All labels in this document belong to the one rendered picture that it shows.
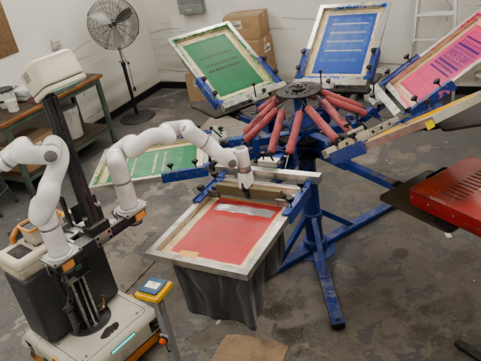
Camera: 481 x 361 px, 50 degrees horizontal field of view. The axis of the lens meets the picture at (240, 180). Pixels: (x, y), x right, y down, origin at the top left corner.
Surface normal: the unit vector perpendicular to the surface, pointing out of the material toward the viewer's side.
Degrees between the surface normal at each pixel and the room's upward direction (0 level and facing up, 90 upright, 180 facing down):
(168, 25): 90
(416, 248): 0
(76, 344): 0
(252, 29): 90
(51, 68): 64
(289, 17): 90
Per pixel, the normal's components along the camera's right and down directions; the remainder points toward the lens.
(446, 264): -0.15, -0.86
